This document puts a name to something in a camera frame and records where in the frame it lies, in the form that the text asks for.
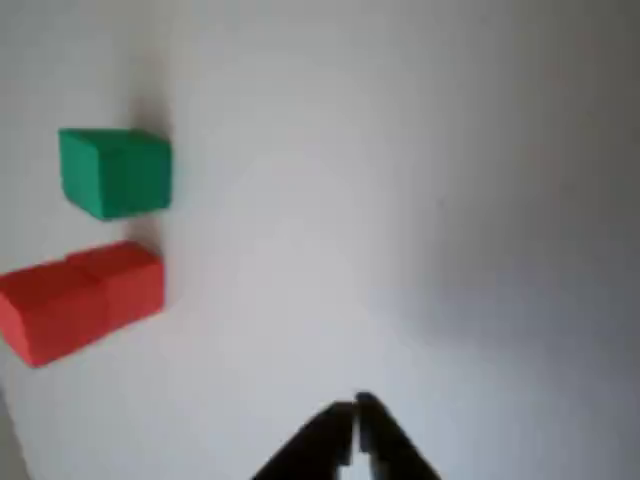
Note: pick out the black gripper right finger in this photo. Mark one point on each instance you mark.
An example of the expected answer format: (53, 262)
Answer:
(387, 440)

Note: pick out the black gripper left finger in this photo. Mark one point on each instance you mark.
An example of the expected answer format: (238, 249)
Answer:
(312, 445)

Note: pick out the green cube block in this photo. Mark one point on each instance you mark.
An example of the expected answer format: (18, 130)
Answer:
(120, 172)

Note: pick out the red cube block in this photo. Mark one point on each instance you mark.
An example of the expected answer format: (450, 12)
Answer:
(50, 315)
(132, 285)

